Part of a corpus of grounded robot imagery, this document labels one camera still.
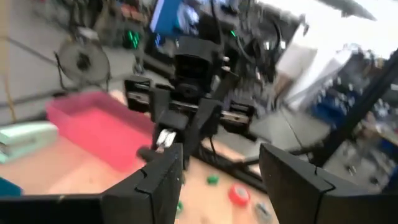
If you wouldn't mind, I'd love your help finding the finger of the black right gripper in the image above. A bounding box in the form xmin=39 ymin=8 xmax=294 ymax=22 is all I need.
xmin=151 ymin=88 xmax=189 ymax=150
xmin=183 ymin=98 xmax=223 ymax=170

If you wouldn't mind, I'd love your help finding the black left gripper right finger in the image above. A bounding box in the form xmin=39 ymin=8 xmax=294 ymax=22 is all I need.
xmin=259 ymin=142 xmax=398 ymax=224

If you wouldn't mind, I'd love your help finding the pink plastic bin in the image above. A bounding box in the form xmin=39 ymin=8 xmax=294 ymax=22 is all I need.
xmin=45 ymin=91 xmax=156 ymax=174

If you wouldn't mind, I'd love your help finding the mint green stapler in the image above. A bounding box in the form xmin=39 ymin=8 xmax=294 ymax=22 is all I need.
xmin=0 ymin=121 xmax=59 ymax=165

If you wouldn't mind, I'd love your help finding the blue plastic bin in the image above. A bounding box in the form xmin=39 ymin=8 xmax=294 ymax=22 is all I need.
xmin=0 ymin=176 xmax=23 ymax=197

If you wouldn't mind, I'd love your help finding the black aluminium table edge rail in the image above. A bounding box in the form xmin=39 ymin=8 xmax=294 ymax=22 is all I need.
xmin=192 ymin=146 xmax=268 ymax=192

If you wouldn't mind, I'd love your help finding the red tape roll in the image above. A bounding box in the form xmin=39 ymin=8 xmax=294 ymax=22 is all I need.
xmin=228 ymin=183 xmax=251 ymax=207

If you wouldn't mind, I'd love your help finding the black staple remover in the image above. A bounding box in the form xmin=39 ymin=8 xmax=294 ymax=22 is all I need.
xmin=136 ymin=128 xmax=177 ymax=163

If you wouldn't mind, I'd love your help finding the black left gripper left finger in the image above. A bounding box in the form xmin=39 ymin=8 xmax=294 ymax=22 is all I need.
xmin=0 ymin=142 xmax=184 ymax=224

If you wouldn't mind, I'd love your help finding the black aluminium frame post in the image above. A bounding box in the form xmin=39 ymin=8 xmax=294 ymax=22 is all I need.
xmin=310 ymin=49 xmax=398 ymax=167

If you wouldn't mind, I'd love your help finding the monitor with blue screen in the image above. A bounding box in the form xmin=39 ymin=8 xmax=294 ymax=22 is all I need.
xmin=149 ymin=0 xmax=183 ymax=35

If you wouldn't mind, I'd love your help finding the round floor fan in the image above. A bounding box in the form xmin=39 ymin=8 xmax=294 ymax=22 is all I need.
xmin=55 ymin=39 xmax=112 ymax=90

